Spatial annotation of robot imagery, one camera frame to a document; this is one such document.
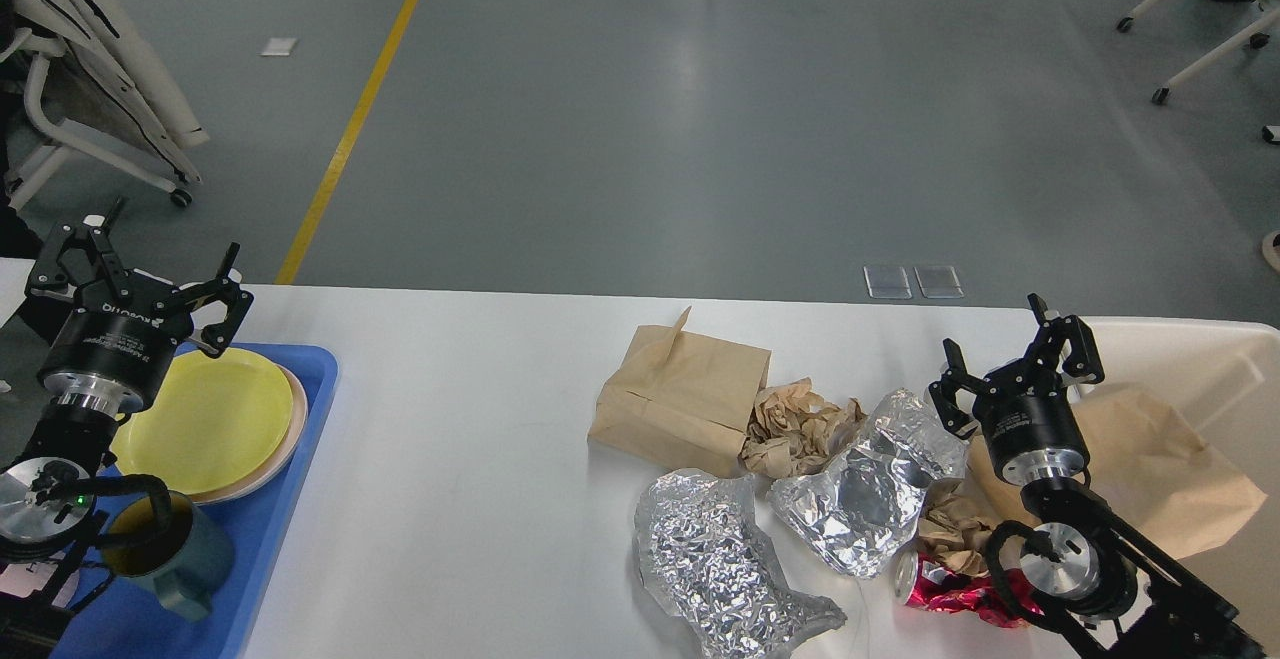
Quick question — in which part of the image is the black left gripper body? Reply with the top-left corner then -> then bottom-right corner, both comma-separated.
37,284 -> 186,413

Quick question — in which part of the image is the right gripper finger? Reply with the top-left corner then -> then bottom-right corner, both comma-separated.
1018,293 -> 1105,401
928,337 -> 991,441

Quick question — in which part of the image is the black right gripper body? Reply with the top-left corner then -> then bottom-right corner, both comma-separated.
975,371 -> 1091,486

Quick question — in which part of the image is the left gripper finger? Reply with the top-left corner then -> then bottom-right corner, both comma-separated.
26,197 -> 129,305
150,243 -> 255,360

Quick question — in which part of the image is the yellow plastic plate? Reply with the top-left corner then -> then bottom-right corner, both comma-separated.
111,348 -> 294,496

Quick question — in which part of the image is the dark green mug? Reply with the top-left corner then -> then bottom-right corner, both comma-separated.
100,491 -> 236,622

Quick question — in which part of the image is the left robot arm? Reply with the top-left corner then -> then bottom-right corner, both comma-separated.
1,200 -> 253,658

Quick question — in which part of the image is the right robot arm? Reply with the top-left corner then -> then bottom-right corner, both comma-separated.
928,294 -> 1265,658

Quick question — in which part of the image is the brown paper bag right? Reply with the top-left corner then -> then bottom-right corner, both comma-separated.
965,381 -> 1267,560

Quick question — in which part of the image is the brown paper bag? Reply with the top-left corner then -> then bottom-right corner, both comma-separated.
965,381 -> 1267,560
588,308 -> 771,479

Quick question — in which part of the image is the small crumpled brown paper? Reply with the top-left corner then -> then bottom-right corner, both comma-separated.
916,479 -> 1001,578

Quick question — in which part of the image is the white plastic bin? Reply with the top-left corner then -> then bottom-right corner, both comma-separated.
1055,315 -> 1280,659

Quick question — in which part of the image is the pink plate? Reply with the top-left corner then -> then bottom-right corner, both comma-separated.
192,363 -> 308,505

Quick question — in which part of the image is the crumpled aluminium foil upper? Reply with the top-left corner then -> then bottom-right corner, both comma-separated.
767,386 -> 969,580

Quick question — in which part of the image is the crumpled aluminium foil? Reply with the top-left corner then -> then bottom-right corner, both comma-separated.
767,386 -> 969,580
634,470 -> 849,658

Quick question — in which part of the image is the crumpled brown paper ball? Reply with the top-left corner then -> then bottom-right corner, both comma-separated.
739,377 -> 867,480

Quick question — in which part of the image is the crushed red can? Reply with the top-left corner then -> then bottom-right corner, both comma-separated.
892,548 -> 1029,630

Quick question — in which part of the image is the blue plastic tray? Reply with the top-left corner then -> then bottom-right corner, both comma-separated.
52,343 -> 340,658

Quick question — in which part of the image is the brown paper bag left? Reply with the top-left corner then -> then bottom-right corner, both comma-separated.
588,308 -> 771,479

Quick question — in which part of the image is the crumpled aluminium foil lower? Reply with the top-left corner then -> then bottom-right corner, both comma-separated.
634,470 -> 849,658

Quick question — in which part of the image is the white chair base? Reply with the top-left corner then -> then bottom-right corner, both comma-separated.
1114,0 -> 1277,107

